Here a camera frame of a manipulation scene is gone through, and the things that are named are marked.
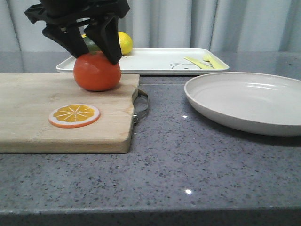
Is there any yellow plastic fork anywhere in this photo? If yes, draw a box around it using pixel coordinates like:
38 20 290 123
203 54 227 69

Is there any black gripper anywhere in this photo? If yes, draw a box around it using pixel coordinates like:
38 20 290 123
24 0 130 65

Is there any metal cutting board handle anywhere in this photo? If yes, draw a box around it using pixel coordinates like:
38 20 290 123
133 89 149 125

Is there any wooden cutting board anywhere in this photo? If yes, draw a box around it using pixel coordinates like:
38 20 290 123
0 73 140 153

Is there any green lime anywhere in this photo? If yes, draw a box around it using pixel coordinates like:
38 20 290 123
83 36 101 53

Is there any white bear tray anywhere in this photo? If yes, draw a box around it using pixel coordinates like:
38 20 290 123
55 48 230 76

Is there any yellow plastic knife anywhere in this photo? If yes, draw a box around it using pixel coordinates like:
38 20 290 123
184 56 213 70

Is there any yellow lemon right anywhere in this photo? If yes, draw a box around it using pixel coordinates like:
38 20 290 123
118 31 133 55

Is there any orange tangerine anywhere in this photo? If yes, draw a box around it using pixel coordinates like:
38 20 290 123
73 51 121 91

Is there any beige round plate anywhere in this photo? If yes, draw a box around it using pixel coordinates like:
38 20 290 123
184 72 301 137

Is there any grey curtain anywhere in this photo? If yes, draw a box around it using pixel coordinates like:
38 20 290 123
0 0 301 53

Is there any orange slice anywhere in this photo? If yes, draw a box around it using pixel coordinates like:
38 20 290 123
48 104 101 129

